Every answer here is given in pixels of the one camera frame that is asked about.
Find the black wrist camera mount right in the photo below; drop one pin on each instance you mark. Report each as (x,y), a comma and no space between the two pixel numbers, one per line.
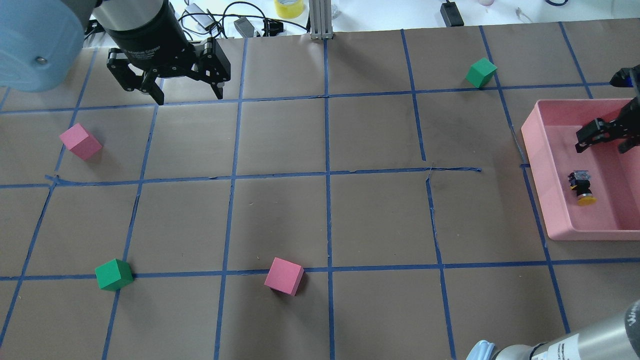
(628,77)

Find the green cube near bin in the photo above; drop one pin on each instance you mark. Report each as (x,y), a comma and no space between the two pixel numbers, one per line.
(481,72)

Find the pink plastic bin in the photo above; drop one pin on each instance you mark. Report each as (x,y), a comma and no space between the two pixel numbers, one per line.
(549,134)

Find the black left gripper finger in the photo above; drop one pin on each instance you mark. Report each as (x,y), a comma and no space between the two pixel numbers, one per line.
(119,66)
(213,66)

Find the pink cube centre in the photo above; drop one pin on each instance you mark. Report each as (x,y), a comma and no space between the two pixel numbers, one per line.
(284,276)

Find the pink cube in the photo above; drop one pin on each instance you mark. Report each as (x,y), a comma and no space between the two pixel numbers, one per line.
(284,276)
(82,143)

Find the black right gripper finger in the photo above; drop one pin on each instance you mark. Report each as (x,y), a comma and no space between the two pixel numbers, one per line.
(628,144)
(595,132)

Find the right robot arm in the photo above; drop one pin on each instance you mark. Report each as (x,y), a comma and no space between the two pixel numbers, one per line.
(614,338)

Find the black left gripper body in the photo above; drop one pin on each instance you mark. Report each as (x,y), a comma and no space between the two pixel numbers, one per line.
(143,36)

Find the yellow tape roll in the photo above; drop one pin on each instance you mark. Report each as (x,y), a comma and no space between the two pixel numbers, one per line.
(289,9)

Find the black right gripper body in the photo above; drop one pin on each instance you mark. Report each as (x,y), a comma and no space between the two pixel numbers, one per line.
(600,131)

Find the green cube far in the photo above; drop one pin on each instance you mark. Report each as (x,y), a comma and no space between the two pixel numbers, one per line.
(113,275)

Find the aluminium frame post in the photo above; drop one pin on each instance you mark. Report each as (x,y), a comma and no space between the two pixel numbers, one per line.
(320,17)

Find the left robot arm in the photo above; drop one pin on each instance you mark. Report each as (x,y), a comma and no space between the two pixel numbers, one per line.
(40,39)

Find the pink cube far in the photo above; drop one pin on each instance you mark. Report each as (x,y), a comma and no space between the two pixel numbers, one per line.
(82,143)

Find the yellow push button switch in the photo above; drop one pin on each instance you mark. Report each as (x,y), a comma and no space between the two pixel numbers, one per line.
(579,182)

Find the black power adapter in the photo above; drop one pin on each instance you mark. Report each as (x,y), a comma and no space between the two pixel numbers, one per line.
(451,14)

